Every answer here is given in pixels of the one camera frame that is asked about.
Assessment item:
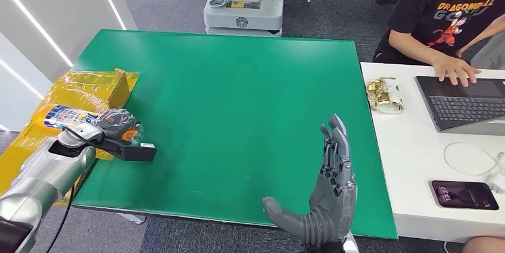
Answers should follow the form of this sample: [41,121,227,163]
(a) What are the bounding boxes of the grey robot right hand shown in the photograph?
[262,114,359,241]

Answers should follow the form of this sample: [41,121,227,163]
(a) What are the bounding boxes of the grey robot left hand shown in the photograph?
[91,108,145,146]

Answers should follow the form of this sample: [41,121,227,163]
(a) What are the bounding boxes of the orange bottle with printed label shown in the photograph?
[33,102,145,146]

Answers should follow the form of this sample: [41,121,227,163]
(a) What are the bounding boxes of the yellow taped cardboard box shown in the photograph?
[0,68,140,207]

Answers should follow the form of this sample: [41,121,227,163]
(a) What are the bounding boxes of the white desk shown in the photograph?
[360,61,505,243]

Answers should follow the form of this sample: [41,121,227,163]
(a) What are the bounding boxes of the gold foil wrapper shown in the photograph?
[365,76,406,115]

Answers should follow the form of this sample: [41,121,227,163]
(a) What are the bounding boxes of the green table mat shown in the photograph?
[71,29,399,240]

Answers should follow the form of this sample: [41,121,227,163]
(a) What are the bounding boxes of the black phone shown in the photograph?
[429,179,500,212]

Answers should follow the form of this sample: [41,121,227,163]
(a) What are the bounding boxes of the dark grey laptop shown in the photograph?
[413,75,505,137]

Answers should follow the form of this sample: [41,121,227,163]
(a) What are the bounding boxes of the person's right hand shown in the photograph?
[433,55,482,88]

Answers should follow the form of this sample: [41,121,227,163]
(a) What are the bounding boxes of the person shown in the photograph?
[460,236,505,253]
[372,0,505,88]

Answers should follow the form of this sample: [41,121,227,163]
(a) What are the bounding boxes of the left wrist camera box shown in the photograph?
[94,136,158,163]

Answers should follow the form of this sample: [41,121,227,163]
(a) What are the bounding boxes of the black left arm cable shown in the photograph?
[45,125,105,253]

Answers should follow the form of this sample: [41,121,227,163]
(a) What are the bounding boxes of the white cable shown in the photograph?
[442,141,505,195]

